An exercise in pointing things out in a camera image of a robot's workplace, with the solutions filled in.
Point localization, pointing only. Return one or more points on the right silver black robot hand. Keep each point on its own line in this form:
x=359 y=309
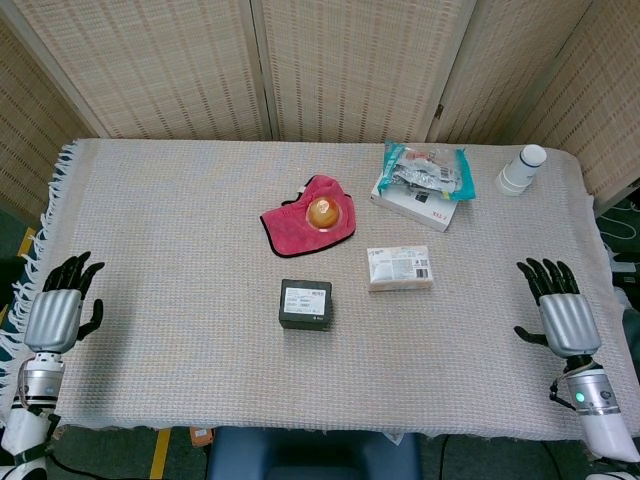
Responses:
x=570 y=322

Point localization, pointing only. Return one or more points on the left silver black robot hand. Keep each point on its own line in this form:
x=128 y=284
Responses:
x=52 y=320

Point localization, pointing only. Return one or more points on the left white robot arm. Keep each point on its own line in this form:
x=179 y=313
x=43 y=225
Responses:
x=35 y=395

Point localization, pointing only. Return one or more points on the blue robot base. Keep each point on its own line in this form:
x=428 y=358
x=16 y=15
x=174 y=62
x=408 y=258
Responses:
x=315 y=455

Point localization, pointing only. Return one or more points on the flat white carton box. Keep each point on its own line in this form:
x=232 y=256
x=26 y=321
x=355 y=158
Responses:
x=425 y=212

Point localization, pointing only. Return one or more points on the small orange box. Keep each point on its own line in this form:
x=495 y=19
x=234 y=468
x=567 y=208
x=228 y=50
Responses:
x=202 y=436

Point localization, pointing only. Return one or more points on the black cube box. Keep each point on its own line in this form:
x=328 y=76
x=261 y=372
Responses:
x=305 y=306

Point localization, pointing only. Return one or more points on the woven beige tablecloth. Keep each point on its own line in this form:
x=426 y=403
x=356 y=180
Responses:
x=200 y=360

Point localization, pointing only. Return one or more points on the white stacked cups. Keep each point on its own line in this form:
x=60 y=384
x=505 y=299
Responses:
x=520 y=170

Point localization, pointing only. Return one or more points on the teal plastic snack package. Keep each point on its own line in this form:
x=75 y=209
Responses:
x=430 y=170

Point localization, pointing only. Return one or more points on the red cloth with black trim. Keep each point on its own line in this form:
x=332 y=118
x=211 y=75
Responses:
x=290 y=230

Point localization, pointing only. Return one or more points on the woven bamboo folding screen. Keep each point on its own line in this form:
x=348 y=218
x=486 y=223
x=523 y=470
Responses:
x=175 y=65

